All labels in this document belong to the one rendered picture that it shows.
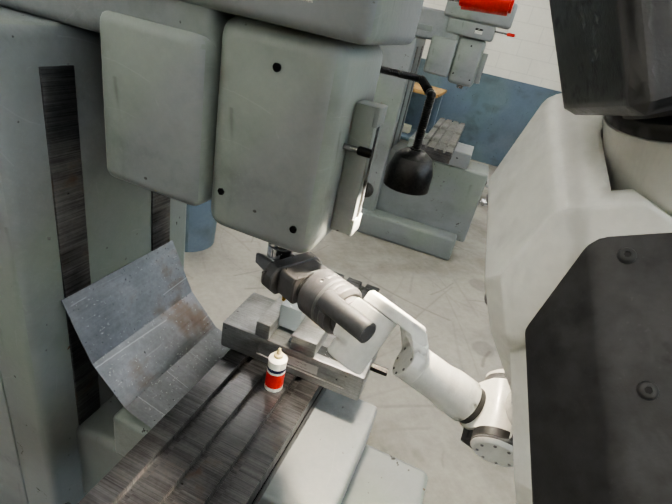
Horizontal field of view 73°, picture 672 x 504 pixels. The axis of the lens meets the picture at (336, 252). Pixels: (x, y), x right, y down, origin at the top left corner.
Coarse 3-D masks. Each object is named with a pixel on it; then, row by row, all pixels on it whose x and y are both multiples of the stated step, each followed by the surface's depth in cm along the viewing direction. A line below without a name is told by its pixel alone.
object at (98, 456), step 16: (112, 400) 113; (96, 416) 108; (112, 416) 109; (80, 432) 105; (96, 432) 105; (112, 432) 106; (80, 448) 108; (96, 448) 105; (112, 448) 103; (368, 448) 115; (80, 464) 112; (96, 464) 108; (112, 464) 105; (368, 464) 111; (384, 464) 112; (400, 464) 113; (96, 480) 111; (352, 480) 107; (368, 480) 107; (384, 480) 108; (400, 480) 109; (416, 480) 110; (352, 496) 103; (368, 496) 104; (384, 496) 105; (400, 496) 105; (416, 496) 106
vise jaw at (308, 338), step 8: (304, 320) 105; (304, 328) 103; (312, 328) 103; (320, 328) 104; (296, 336) 100; (304, 336) 100; (312, 336) 101; (320, 336) 101; (296, 344) 101; (304, 344) 100; (312, 344) 99; (320, 344) 103; (304, 352) 101; (312, 352) 100
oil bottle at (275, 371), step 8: (280, 352) 95; (272, 360) 95; (280, 360) 96; (272, 368) 96; (280, 368) 96; (272, 376) 97; (280, 376) 97; (264, 384) 100; (272, 384) 98; (280, 384) 98
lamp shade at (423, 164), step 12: (396, 156) 69; (408, 156) 68; (420, 156) 68; (396, 168) 69; (408, 168) 68; (420, 168) 68; (432, 168) 70; (384, 180) 71; (396, 180) 69; (408, 180) 68; (420, 180) 68; (408, 192) 69; (420, 192) 69
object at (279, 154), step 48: (240, 48) 61; (288, 48) 59; (336, 48) 58; (240, 96) 64; (288, 96) 61; (336, 96) 60; (240, 144) 67; (288, 144) 64; (336, 144) 65; (240, 192) 70; (288, 192) 67; (336, 192) 73; (288, 240) 70
